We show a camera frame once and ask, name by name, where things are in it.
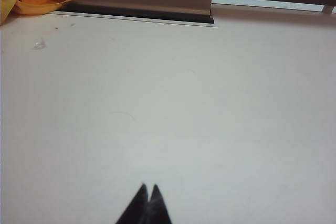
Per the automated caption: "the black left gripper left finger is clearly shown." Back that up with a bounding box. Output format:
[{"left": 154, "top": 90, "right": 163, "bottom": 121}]
[{"left": 114, "top": 183, "right": 149, "bottom": 224}]

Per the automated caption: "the small clear plastic scrap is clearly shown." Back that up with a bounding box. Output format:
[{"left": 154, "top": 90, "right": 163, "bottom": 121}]
[{"left": 32, "top": 37, "right": 47, "bottom": 51}]

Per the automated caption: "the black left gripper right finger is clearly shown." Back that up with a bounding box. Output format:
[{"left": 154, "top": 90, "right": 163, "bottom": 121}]
[{"left": 146, "top": 183, "right": 173, "bottom": 224}]

